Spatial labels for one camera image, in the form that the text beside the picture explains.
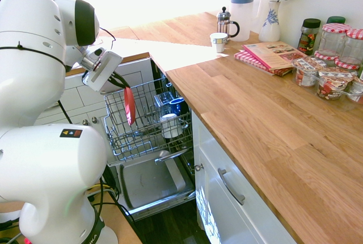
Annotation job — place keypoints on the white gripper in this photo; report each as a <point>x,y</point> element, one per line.
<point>103,71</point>

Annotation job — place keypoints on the red plate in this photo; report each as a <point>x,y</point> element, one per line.
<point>130,106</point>

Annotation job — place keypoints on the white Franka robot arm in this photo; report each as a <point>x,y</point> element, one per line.
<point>37,113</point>

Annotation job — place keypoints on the steel dishwasher door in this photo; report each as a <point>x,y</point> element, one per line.
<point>150,184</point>

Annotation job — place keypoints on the round metal cabinet knob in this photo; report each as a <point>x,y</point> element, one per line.
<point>199,167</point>
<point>85,122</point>
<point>94,119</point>

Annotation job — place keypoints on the clear glass container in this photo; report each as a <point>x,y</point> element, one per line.
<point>163,103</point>

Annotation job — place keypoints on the blue mug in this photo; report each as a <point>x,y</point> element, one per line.
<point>175,107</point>

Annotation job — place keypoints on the white mug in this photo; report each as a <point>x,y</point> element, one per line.
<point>171,126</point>

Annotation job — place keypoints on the white paper cup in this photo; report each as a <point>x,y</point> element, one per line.
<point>218,42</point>

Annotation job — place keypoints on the glass French press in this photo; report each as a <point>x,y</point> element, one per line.
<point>224,24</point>

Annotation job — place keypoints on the red checkered book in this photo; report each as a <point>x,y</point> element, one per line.
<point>252,62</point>

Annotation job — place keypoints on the clear jug with blue lid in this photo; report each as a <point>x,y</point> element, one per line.
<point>241,17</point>

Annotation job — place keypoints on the pink cookbook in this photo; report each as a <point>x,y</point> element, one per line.
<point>275,55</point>

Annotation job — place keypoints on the white vase with blue flowers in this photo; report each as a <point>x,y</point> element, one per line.
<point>269,25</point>

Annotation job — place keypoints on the spice jar with dark lid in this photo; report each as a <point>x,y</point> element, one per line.
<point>308,37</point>

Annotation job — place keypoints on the glass jar with checkered lid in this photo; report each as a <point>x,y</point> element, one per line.
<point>347,64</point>
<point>333,39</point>
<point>326,56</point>
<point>353,46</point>

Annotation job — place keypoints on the clear bottle with green lid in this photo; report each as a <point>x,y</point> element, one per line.
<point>336,20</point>

